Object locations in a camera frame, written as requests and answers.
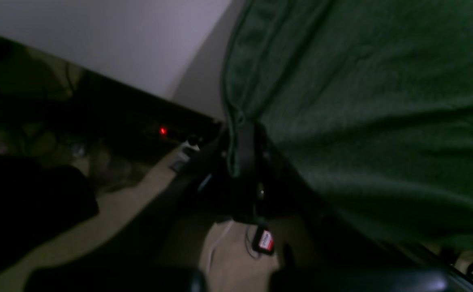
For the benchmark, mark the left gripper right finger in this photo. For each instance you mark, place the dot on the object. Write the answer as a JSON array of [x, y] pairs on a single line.
[[319, 252]]

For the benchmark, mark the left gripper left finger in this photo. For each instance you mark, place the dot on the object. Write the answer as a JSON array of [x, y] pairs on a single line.
[[159, 250]]

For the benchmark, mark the dark green t-shirt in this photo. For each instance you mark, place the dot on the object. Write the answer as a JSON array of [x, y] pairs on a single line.
[[371, 101]]

